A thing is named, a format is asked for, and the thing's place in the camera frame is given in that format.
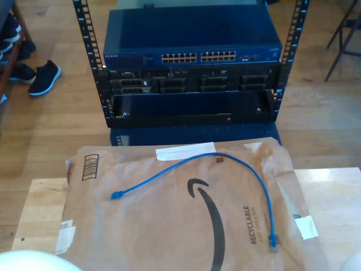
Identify blue network cable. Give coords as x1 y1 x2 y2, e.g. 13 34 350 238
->
109 152 280 253

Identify dark blue base box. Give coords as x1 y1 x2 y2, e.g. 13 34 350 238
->
109 123 283 147

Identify black rack server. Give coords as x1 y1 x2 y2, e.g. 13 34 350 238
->
105 66 279 95

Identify brown paper mailer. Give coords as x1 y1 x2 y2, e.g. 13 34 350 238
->
55 137 331 271

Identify grey flat panel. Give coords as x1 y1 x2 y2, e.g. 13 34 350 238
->
116 0 267 11

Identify dark sneaker white sole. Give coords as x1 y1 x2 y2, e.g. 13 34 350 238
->
0 12 22 43
10 63 37 85
28 59 62 97

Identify dark metal chair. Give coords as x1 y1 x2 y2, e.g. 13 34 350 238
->
324 0 361 82

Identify wooden shoe rack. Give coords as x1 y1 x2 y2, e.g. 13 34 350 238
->
0 0 33 98

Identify blue network switch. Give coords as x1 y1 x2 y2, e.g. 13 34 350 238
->
103 6 283 68

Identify black server rack frame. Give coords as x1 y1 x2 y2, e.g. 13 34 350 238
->
72 0 310 129

